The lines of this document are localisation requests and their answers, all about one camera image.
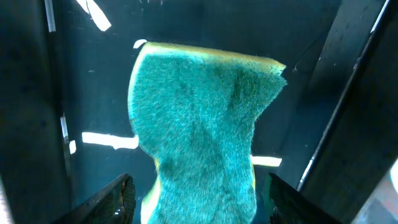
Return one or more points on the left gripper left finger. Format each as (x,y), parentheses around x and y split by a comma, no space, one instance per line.
(113,204)

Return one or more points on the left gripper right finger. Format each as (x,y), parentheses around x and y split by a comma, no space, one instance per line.
(284,204)

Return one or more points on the green yellow sponge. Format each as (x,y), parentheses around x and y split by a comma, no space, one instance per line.
(194,111)

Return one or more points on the small black water tray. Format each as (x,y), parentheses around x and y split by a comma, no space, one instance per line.
(65,71)

